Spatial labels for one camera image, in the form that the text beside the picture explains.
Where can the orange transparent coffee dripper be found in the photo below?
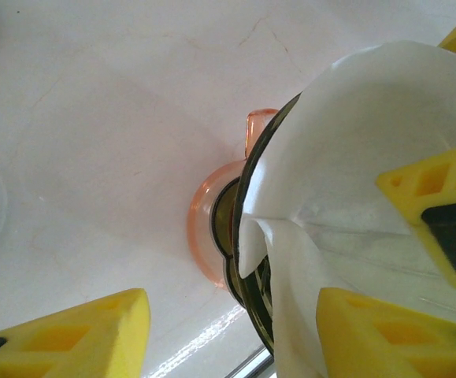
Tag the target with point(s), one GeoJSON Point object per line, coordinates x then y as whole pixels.
{"type": "Point", "coordinates": [200, 204]}

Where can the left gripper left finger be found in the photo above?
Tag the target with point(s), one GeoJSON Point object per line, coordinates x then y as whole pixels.
{"type": "Point", "coordinates": [74, 338]}

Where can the olive green coffee dripper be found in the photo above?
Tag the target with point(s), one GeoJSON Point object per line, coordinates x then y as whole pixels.
{"type": "Point", "coordinates": [259, 311]}

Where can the white paper coffee filter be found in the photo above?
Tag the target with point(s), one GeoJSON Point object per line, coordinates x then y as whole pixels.
{"type": "Point", "coordinates": [349, 138]}

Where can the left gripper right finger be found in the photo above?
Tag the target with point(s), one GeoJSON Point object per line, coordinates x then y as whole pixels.
{"type": "Point", "coordinates": [389, 346]}

